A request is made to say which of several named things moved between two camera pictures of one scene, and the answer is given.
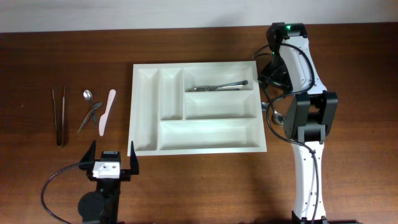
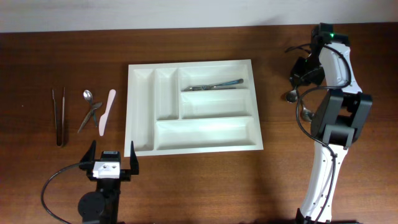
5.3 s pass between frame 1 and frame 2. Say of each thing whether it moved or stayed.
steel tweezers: stayed
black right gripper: moved
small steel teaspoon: stayed
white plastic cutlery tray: stayed
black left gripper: stayed
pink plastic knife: stayed
